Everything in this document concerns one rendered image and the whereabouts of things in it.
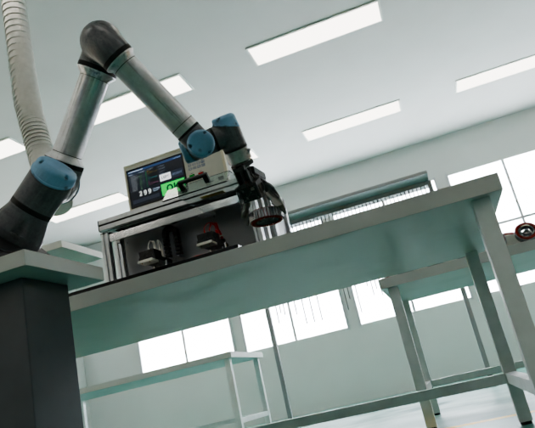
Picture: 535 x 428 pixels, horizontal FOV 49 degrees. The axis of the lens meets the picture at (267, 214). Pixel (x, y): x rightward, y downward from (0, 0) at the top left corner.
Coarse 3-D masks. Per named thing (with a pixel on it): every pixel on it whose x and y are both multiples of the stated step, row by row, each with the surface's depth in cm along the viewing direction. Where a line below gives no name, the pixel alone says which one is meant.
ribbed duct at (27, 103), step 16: (16, 0) 389; (16, 16) 385; (16, 32) 380; (16, 48) 376; (32, 48) 387; (16, 64) 373; (32, 64) 378; (16, 80) 369; (32, 80) 372; (16, 96) 367; (32, 96) 366; (16, 112) 366; (32, 112) 361; (32, 128) 355; (32, 144) 350; (48, 144) 354; (32, 160) 346; (64, 208) 333
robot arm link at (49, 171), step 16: (48, 160) 158; (32, 176) 154; (48, 176) 154; (64, 176) 156; (16, 192) 156; (32, 192) 154; (48, 192) 155; (64, 192) 158; (32, 208) 154; (48, 208) 156
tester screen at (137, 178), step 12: (180, 156) 236; (144, 168) 240; (156, 168) 238; (168, 168) 237; (132, 180) 240; (144, 180) 239; (156, 180) 237; (168, 180) 235; (132, 192) 239; (156, 192) 236; (132, 204) 238
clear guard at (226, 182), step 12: (216, 180) 199; (228, 180) 211; (168, 192) 206; (180, 192) 202; (192, 192) 199; (204, 192) 217; (216, 192) 219; (228, 192) 222; (192, 204) 226; (204, 204) 229
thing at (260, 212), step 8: (264, 208) 183; (272, 208) 183; (248, 216) 187; (256, 216) 183; (264, 216) 183; (272, 216) 183; (280, 216) 185; (256, 224) 188; (264, 224) 190; (272, 224) 191
